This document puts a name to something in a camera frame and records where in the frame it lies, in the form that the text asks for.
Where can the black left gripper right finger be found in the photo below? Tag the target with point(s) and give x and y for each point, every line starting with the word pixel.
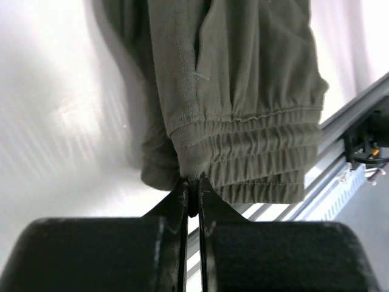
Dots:
pixel 240 255

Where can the white slotted cable duct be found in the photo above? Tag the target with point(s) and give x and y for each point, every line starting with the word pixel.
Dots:
pixel 343 189

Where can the olive green shorts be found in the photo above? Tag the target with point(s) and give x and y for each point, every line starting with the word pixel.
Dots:
pixel 232 90

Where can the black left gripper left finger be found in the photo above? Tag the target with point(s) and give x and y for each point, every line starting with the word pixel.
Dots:
pixel 148 253

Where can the aluminium mounting rail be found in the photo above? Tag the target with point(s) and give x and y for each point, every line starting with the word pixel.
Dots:
pixel 331 158

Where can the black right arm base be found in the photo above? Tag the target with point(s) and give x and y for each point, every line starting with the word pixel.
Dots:
pixel 367 136

